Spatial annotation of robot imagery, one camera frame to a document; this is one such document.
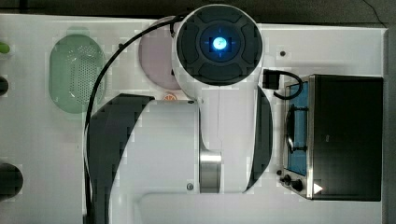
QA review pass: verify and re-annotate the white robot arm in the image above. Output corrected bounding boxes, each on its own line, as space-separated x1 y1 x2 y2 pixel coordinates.
85 5 273 224

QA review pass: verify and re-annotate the black toaster oven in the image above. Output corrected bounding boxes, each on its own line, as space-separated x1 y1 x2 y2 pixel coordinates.
280 75 383 202

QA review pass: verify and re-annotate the orange slice toy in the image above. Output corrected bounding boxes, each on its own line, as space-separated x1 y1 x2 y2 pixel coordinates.
163 92 177 101

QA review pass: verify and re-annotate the grey oval plate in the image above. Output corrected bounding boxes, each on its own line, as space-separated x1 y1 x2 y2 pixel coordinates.
138 25 180 91

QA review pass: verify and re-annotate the green perforated strainer basket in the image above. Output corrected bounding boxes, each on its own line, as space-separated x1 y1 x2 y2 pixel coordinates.
49 26 106 114

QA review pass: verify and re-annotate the black round object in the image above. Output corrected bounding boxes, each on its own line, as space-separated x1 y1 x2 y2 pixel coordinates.
0 163 23 201

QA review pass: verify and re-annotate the black cable connector plug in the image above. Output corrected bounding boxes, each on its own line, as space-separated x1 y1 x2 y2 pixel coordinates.
262 69 303 100

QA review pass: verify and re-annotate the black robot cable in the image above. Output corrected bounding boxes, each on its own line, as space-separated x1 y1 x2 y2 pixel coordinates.
83 15 188 224

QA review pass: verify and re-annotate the black cylinder post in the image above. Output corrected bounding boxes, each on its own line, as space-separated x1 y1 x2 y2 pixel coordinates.
0 77 9 95

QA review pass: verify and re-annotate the green cylinder handle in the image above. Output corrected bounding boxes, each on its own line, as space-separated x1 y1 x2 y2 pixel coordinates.
0 42 10 54

